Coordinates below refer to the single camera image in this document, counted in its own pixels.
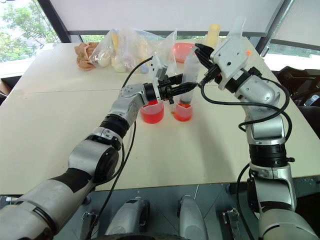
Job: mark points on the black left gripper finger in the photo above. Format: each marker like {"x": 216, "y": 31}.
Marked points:
{"x": 185, "y": 87}
{"x": 177, "y": 78}

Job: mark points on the metal latch bracket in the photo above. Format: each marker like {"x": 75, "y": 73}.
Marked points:
{"x": 231, "y": 221}
{"x": 87, "y": 225}

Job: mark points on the dark window frame post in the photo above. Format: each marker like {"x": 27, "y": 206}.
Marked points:
{"x": 53, "y": 20}

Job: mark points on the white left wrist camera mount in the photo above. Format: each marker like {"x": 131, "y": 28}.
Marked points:
{"x": 155, "y": 66}

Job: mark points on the grey window frame post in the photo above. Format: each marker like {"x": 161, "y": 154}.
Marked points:
{"x": 277, "y": 25}

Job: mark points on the clear plastic container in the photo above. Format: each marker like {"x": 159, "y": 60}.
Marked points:
{"x": 238, "y": 26}

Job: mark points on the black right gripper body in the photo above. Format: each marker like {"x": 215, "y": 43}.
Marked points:
{"x": 213, "y": 73}

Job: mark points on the black equipment beside table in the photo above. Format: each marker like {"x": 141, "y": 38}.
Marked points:
{"x": 297, "y": 82}

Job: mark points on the pink plastic bowl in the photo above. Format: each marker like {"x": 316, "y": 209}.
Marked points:
{"x": 181, "y": 51}

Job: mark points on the clear plastic bag with items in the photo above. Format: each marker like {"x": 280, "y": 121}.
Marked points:
{"x": 120, "y": 50}

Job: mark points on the cardboard box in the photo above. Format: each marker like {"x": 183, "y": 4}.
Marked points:
{"x": 3, "y": 87}

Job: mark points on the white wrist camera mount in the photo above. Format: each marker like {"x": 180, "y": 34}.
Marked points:
{"x": 155, "y": 66}
{"x": 230, "y": 57}

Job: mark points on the yellow tall bottle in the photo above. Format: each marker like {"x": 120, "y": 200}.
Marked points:
{"x": 213, "y": 35}

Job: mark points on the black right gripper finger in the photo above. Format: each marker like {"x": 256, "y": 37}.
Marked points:
{"x": 203, "y": 58}
{"x": 205, "y": 48}

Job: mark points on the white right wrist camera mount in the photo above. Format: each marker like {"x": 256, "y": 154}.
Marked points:
{"x": 230, "y": 57}

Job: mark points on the narrow cup with red liquid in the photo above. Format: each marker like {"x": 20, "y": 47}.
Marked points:
{"x": 183, "y": 113}

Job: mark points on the brown crumpled cloth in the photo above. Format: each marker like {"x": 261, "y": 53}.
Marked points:
{"x": 83, "y": 56}

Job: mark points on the silver rounded robot leg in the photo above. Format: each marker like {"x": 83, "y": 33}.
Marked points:
{"x": 192, "y": 217}
{"x": 127, "y": 217}

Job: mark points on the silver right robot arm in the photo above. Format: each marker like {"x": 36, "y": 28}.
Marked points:
{"x": 265, "y": 95}

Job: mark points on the clear plastic bottle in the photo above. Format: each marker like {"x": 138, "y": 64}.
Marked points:
{"x": 191, "y": 68}

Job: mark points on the clear empty plastic bag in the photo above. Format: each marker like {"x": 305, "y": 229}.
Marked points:
{"x": 163, "y": 48}

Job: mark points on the wide cup with red liquid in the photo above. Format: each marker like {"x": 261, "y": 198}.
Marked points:
{"x": 152, "y": 115}

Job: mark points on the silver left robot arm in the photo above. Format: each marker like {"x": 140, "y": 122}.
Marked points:
{"x": 95, "y": 160}

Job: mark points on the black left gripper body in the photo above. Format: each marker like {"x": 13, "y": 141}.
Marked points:
{"x": 165, "y": 87}

